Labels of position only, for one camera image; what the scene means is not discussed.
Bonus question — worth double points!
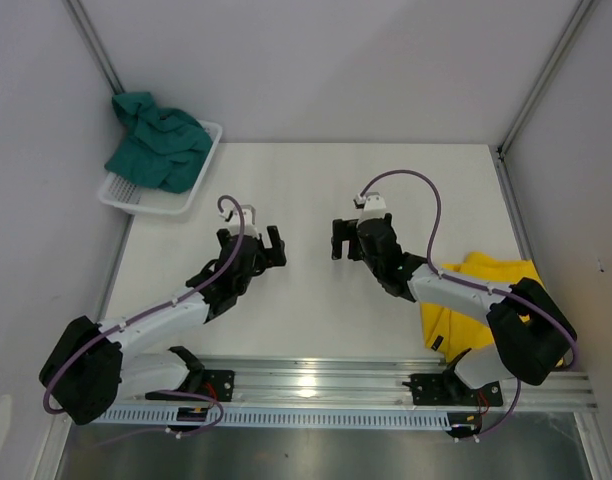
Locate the yellow shorts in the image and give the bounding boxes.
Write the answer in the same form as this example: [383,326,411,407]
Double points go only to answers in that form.
[420,252,543,362]

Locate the white plastic basket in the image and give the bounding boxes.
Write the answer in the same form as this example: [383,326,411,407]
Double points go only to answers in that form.
[97,120,223,217]

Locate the green shorts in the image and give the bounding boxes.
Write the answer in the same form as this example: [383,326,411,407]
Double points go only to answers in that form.
[104,92,213,194]

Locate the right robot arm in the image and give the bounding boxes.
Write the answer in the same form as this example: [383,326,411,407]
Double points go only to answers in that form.
[331,213,577,404]

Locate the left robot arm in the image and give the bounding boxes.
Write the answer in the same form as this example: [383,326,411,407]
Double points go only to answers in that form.
[39,226,287,425]

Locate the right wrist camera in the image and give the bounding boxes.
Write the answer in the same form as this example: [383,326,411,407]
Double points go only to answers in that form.
[353,192,388,223]

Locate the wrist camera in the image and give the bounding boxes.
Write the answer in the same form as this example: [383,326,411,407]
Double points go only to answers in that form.
[353,192,388,223]
[223,205,259,238]

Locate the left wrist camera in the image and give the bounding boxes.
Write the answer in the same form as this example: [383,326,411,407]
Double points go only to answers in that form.
[223,205,259,238]

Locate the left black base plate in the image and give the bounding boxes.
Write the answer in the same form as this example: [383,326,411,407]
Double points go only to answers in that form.
[145,370,236,402]

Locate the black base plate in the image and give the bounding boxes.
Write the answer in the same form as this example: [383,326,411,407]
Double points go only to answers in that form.
[402,373,504,407]
[145,370,236,402]

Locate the aluminium rail frame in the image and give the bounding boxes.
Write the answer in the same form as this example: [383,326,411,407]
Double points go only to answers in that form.
[53,357,600,412]

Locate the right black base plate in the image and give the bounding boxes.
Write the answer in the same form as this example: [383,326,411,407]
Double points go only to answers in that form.
[402,373,504,407]

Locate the white slotted cable duct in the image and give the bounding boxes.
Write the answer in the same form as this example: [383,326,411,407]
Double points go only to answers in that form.
[97,405,451,431]

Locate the left corner aluminium post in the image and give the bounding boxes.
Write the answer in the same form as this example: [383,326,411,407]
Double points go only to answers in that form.
[63,0,125,95]

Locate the corner aluminium post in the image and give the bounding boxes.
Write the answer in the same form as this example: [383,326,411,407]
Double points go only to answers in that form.
[497,0,600,161]
[63,0,125,95]

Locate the right corner aluminium post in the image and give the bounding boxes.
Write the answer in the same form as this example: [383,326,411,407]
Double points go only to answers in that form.
[497,0,600,161]

